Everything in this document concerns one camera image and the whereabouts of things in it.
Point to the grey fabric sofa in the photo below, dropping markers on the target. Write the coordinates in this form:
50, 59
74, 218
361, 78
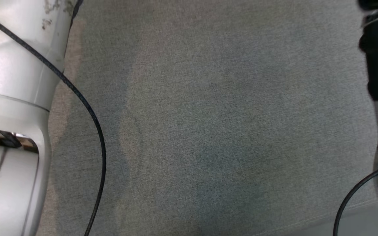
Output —
225, 114

